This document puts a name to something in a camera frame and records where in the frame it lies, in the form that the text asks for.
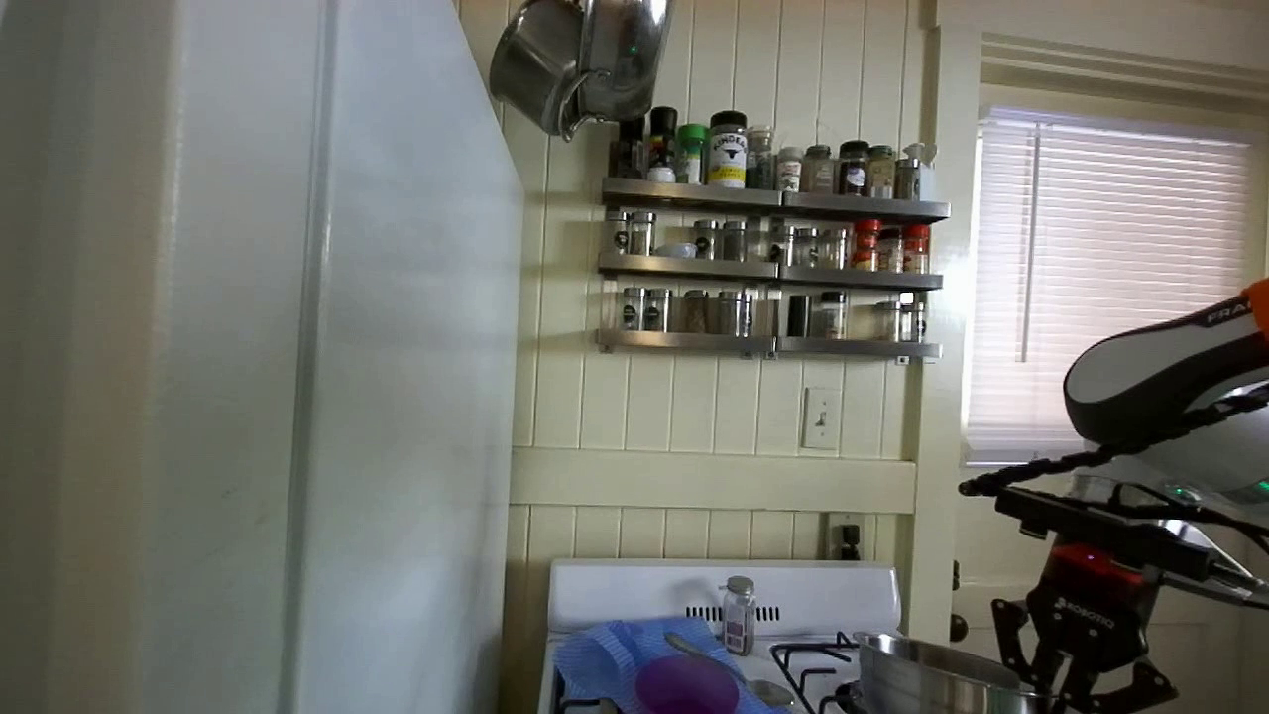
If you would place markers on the black gripper red accent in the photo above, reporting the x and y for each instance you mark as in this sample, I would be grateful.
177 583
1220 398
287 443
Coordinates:
1094 587

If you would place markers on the stainless steel bowl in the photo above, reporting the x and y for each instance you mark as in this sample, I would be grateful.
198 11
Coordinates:
936 680

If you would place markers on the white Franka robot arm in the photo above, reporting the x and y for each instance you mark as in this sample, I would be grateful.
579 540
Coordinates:
1165 370

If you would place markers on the black stove grate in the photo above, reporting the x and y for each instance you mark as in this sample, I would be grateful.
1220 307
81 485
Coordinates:
808 669

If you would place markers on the white gas stove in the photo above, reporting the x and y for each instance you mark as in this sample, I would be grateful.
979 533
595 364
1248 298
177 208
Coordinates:
634 587

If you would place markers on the black door knob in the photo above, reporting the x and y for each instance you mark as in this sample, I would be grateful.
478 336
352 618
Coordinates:
957 628

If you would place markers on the white panel door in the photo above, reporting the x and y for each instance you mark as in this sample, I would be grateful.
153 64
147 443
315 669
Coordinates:
985 569

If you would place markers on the glass shaker steel cap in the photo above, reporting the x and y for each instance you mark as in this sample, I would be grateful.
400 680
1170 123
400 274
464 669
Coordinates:
738 619

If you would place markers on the glass spice jar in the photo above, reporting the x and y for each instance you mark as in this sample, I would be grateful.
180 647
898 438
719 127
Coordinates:
724 316
634 235
894 250
911 177
732 241
759 243
834 247
790 171
633 311
695 316
764 164
886 323
748 316
880 177
817 171
656 311
705 241
769 316

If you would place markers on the purple plastic cup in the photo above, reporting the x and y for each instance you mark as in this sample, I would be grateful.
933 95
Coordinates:
686 690

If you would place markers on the white spice jar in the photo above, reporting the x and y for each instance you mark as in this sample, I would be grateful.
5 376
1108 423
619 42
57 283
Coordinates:
827 319

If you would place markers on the white window blind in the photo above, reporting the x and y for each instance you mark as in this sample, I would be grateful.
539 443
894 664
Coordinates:
1110 224

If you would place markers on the red spice jar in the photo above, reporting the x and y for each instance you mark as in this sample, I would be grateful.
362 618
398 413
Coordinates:
917 247
864 247

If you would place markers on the dark spice jar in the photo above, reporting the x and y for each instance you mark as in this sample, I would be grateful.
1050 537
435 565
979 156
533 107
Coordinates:
797 316

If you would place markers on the blue checked cloth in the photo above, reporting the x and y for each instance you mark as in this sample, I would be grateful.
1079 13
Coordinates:
595 660

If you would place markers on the black lid spice jar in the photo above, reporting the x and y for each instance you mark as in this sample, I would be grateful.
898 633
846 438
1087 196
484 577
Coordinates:
853 167

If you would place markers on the large jar yellow label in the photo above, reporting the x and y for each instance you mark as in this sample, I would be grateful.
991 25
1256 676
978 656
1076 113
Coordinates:
727 151

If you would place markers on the green lid spice jar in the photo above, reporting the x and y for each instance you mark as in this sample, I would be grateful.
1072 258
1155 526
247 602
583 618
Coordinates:
690 151

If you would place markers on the dark bottle white label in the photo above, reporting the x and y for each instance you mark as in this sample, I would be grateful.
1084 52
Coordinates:
664 147

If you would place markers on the black spice bottle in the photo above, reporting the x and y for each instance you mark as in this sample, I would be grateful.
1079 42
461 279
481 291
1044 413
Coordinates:
629 151

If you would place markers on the hanging steel pan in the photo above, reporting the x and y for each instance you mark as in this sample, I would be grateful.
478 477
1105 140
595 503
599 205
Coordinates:
629 52

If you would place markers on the hanging steel pot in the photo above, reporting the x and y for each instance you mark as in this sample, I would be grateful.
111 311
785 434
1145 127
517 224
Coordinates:
535 64

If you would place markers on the white refrigerator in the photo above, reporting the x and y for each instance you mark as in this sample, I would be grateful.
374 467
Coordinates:
263 398

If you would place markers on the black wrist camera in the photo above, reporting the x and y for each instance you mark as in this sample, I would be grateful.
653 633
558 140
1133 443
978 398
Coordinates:
1110 520

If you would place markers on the black wall plug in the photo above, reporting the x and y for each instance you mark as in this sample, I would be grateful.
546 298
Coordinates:
846 540

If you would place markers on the white wall outlet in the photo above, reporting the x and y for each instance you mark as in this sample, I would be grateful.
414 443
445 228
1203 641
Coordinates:
822 417

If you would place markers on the white window frame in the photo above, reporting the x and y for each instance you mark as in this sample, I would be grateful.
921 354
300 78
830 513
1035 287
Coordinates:
952 160

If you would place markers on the steel wall spice rack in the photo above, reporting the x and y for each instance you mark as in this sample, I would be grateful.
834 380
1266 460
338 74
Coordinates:
765 200

